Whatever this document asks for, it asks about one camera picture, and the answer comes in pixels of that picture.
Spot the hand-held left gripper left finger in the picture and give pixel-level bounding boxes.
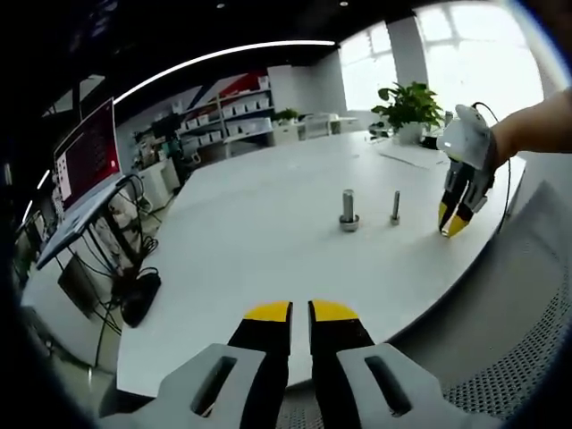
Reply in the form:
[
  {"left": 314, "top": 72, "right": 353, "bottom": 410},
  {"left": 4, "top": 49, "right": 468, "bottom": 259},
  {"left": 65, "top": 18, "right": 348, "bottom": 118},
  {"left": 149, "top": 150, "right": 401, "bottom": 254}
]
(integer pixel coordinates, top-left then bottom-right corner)
[{"left": 157, "top": 299, "right": 295, "bottom": 429}]

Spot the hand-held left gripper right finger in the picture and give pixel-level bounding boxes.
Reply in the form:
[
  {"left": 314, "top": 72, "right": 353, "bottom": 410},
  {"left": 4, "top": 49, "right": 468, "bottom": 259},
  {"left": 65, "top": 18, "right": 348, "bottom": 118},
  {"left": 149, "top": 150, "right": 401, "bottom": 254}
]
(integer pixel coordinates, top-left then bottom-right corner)
[{"left": 307, "top": 299, "right": 449, "bottom": 429}]

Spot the thick threaded steel stud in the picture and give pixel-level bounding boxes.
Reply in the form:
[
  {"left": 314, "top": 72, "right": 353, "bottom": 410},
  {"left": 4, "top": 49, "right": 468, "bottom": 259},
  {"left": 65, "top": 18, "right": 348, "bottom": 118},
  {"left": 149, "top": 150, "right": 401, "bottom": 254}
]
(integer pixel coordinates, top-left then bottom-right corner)
[{"left": 338, "top": 188, "right": 362, "bottom": 234}]

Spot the white flat sheet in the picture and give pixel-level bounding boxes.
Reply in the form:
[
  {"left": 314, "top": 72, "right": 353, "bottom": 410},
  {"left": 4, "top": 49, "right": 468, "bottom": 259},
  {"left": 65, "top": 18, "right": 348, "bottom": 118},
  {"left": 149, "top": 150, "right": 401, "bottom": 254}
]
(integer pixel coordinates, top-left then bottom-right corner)
[{"left": 378, "top": 146, "right": 449, "bottom": 170}]

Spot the large green potted plant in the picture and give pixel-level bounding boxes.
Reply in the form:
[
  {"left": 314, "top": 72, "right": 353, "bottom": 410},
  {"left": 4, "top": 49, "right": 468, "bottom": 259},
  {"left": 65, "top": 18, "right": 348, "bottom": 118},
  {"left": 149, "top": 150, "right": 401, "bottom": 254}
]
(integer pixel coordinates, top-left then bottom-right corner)
[{"left": 371, "top": 80, "right": 445, "bottom": 146}]

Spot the black bag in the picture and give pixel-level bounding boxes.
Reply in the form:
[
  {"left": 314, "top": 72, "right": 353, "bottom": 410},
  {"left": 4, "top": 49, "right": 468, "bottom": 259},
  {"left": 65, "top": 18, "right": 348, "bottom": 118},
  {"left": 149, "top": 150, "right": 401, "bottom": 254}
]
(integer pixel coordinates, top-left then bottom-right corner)
[{"left": 120, "top": 266, "right": 163, "bottom": 330}]

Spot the white low cabinet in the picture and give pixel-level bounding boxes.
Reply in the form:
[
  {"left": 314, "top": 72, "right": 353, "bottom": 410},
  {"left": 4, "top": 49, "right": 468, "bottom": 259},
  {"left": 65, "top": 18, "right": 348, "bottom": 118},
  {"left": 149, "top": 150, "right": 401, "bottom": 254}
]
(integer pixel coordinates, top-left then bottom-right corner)
[{"left": 271, "top": 113, "right": 359, "bottom": 145}]

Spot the small green plant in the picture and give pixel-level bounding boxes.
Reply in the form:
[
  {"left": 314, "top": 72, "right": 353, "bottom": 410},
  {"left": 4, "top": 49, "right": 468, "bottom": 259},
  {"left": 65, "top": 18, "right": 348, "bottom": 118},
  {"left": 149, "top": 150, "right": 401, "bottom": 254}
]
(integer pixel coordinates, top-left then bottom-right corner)
[{"left": 271, "top": 107, "right": 299, "bottom": 125}]

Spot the grey side desk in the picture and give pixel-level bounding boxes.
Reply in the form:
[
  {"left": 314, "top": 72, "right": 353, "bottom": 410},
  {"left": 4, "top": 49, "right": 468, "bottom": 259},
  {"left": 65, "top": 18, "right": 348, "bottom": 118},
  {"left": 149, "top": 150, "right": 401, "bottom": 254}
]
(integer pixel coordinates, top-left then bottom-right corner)
[{"left": 34, "top": 175, "right": 140, "bottom": 271}]

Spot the shelving with white bins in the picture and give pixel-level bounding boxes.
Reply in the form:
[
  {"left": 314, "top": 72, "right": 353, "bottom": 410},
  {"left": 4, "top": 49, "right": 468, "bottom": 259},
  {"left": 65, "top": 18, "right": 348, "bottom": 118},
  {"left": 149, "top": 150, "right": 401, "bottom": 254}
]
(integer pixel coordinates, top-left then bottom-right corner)
[{"left": 171, "top": 74, "right": 276, "bottom": 154}]

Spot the dark red computer monitor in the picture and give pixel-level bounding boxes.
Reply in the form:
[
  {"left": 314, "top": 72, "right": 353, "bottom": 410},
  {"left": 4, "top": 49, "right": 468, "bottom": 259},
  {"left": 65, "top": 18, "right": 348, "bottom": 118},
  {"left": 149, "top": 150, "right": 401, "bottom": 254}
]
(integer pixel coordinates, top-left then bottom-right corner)
[{"left": 52, "top": 97, "right": 122, "bottom": 213}]

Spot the ceiling light strip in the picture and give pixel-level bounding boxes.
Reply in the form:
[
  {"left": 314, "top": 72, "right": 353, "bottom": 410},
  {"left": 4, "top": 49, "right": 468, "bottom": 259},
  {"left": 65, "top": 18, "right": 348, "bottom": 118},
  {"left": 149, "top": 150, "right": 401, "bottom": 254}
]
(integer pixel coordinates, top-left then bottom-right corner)
[{"left": 113, "top": 39, "right": 337, "bottom": 107}]

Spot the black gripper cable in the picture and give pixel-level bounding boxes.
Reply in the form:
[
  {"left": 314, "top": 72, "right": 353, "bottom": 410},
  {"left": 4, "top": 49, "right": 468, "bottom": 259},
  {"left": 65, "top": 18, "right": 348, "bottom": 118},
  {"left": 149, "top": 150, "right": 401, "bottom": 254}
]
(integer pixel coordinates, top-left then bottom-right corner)
[{"left": 472, "top": 101, "right": 513, "bottom": 236}]

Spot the tangle of black cables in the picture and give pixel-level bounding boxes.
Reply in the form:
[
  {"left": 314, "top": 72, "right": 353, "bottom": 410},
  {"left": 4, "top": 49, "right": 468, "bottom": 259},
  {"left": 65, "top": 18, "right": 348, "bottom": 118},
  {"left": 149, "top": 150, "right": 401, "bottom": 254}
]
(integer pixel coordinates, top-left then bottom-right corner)
[{"left": 53, "top": 173, "right": 162, "bottom": 367}]

